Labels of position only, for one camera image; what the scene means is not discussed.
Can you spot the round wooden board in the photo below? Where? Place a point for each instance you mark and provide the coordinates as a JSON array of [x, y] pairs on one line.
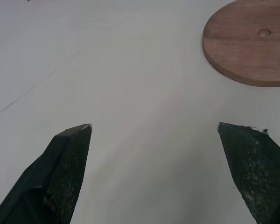
[[245, 46]]

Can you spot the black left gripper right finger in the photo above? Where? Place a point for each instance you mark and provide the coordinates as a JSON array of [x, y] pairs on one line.
[[259, 172]]

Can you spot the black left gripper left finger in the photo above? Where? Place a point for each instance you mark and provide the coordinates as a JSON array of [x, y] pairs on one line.
[[49, 177]]

